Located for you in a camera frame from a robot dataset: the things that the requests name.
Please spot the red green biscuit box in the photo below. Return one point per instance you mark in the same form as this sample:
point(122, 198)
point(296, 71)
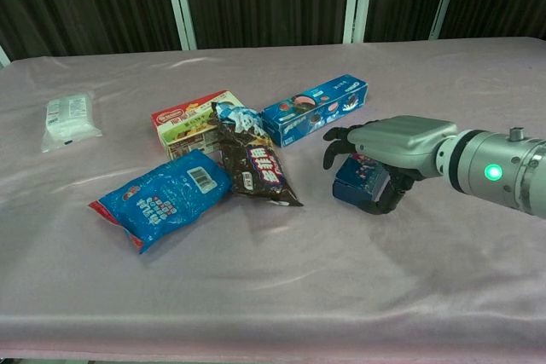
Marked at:
point(183, 125)

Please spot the dark brown snack bag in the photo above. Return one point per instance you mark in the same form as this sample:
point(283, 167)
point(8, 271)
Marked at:
point(251, 163)

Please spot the blue snack bag with barcode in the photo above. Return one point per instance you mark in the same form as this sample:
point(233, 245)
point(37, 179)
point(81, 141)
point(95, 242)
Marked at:
point(162, 202)

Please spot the pink tablecloth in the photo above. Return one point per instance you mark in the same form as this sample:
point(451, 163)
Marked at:
point(273, 287)

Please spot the blue glasses case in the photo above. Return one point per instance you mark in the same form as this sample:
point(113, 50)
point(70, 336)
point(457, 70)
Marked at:
point(358, 180)

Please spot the blue Oreo cookie box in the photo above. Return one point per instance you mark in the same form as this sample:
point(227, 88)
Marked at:
point(298, 121)

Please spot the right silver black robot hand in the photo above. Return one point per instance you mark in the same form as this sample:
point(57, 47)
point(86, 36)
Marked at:
point(401, 138)

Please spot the clear white plastic packet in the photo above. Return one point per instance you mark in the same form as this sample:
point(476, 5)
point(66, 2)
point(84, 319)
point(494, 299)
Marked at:
point(68, 121)

